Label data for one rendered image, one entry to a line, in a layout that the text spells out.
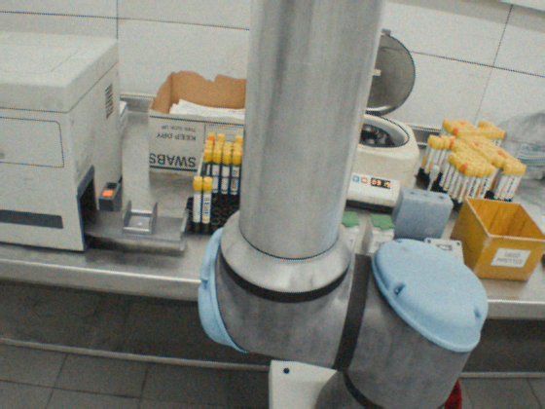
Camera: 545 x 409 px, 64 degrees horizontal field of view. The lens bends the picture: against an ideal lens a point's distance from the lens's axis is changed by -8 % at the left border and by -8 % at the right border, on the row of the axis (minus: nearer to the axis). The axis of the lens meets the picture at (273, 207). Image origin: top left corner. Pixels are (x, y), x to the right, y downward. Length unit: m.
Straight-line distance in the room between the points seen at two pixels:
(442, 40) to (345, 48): 1.08
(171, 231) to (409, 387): 0.50
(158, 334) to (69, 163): 0.86
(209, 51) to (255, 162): 0.97
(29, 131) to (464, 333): 0.62
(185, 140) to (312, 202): 0.69
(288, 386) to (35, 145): 0.49
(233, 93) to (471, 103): 0.69
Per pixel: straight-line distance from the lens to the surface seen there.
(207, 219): 0.85
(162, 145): 1.02
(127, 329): 1.52
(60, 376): 1.78
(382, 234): 0.85
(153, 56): 1.32
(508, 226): 1.05
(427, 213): 0.92
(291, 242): 0.36
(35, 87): 0.71
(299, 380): 0.61
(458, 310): 0.41
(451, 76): 1.40
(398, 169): 1.03
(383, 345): 0.42
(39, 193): 0.79
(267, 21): 0.29
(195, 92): 1.26
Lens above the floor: 1.39
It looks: 33 degrees down
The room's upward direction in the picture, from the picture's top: 8 degrees clockwise
